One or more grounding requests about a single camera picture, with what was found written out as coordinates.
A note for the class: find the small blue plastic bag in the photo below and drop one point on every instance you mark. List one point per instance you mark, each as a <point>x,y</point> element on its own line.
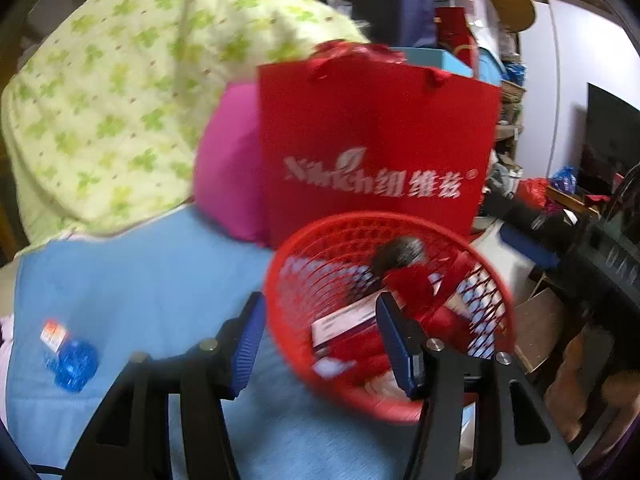
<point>564,178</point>

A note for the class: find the blue white medicine box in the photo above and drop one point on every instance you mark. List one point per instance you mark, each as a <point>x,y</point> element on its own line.
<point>472,292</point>

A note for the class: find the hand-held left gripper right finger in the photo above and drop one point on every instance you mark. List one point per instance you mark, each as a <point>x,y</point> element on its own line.
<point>395,342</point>

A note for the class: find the blue towel blanket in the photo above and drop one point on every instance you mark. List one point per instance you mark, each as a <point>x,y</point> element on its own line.
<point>150,300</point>

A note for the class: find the red plastic bag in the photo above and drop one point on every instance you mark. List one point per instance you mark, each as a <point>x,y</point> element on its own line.
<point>407,287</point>
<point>360,352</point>
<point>532,192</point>

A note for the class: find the red paper gift bag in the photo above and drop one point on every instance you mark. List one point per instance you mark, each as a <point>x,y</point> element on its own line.
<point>380,130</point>

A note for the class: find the green clover print quilt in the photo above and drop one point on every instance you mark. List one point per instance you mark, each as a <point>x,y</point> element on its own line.
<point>125,85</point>

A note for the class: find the person's right hand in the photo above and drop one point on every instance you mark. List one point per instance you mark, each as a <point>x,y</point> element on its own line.
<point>575,385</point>

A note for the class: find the light blue cardboard box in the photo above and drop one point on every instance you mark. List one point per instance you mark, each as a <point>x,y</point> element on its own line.
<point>435,62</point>

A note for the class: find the black plastic bag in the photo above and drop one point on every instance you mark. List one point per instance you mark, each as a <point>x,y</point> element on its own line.
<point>400,255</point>

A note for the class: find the red plastic bag on shelf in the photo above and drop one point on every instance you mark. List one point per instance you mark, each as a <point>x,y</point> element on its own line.
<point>532,192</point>

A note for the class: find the brown cardboard box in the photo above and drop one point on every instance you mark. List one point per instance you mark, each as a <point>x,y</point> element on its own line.
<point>540,325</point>

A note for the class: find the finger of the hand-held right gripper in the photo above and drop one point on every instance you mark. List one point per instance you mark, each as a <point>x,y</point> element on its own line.
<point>525,215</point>
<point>530,252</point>

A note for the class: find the orange white medicine box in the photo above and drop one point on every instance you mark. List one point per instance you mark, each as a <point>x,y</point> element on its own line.
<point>52,334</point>

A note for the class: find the red mesh plastic basket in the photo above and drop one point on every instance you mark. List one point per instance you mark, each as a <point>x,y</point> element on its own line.
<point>320,240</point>

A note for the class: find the pink pillow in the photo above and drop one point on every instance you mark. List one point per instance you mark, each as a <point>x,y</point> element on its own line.
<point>227,170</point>

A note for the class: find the crumpled red bag in gift bag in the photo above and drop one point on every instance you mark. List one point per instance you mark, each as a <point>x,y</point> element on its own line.
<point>350,51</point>

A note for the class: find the black television screen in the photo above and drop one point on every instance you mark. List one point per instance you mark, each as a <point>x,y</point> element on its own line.
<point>612,135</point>

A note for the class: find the tall red gift box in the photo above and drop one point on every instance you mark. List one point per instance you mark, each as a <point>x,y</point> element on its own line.
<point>455,32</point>

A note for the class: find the long white box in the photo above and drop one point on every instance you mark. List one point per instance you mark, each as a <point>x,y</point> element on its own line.
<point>345,322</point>

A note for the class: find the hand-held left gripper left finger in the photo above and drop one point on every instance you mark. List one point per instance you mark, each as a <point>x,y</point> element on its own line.
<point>247,342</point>

